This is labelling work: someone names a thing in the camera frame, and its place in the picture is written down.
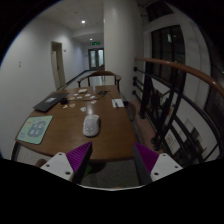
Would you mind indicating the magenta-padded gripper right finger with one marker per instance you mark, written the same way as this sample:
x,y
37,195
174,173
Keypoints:
x,y
164,165

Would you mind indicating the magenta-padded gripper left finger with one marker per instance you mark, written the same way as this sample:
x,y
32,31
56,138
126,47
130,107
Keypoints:
x,y
58,164

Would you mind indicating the white honeycomb computer mouse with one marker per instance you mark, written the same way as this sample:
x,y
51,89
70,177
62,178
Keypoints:
x,y
91,126

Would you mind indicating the mint green printed mouse pad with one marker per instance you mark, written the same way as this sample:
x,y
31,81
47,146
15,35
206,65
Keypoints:
x,y
34,129

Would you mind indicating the tan sticker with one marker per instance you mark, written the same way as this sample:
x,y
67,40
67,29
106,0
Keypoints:
x,y
65,106

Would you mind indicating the white oval sticker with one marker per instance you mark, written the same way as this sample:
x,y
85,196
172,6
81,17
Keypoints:
x,y
83,109

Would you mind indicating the orange sticker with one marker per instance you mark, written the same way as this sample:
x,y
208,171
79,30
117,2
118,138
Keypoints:
x,y
72,105

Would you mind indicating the black closed laptop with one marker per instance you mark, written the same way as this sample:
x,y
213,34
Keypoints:
x,y
50,101

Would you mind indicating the small black box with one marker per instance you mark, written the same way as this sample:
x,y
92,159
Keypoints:
x,y
64,101

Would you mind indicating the small white sticker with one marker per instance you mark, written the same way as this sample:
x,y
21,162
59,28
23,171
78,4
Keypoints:
x,y
72,98
92,97
87,95
79,97

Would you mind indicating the pinkish small sticker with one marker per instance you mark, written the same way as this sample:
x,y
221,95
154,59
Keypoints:
x,y
93,101

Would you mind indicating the white notepad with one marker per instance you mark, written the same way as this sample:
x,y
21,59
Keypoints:
x,y
117,103

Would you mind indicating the small white flat box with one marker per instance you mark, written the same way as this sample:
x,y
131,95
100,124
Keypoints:
x,y
82,90

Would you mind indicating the white side door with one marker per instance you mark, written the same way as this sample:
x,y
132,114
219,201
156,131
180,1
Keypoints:
x,y
56,66

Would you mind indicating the black railing with wooden handrail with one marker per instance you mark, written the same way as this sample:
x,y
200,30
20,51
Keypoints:
x,y
173,66

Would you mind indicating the wooden armchair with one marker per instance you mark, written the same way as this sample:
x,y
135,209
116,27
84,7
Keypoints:
x,y
100,73

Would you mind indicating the glass double door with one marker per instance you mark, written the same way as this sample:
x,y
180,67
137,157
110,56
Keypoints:
x,y
96,59

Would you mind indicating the dark framed window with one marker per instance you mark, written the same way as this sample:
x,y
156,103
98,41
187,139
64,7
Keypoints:
x,y
166,50

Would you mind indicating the green exit sign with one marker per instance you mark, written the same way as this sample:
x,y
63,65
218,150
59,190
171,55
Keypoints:
x,y
96,43

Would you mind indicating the round ceiling light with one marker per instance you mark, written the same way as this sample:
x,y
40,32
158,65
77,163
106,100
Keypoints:
x,y
83,21

